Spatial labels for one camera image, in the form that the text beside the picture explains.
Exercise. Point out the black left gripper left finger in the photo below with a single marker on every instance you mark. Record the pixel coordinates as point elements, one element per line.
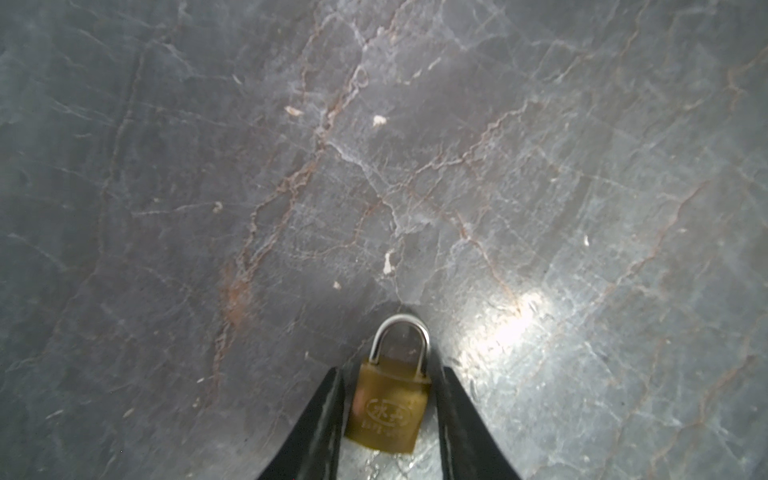
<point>311,450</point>

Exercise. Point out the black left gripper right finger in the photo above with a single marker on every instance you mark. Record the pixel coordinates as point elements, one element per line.
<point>467,449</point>

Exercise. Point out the brass padlock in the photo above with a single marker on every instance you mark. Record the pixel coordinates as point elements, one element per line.
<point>391,395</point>

